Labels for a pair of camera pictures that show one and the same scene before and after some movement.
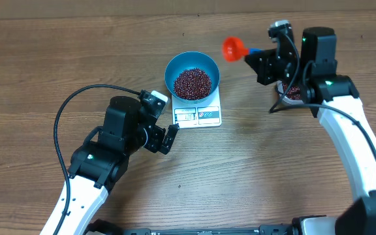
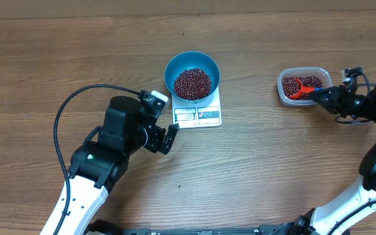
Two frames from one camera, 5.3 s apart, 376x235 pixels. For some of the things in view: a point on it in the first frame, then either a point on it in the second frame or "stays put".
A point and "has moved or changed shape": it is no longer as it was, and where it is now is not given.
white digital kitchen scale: x=206 y=113 stays put
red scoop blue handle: x=234 y=49 has moved or changed shape
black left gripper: x=158 y=134 stays put
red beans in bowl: x=192 y=84 stays put
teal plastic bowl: x=192 y=76 stays put
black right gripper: x=267 y=72 → x=337 y=96
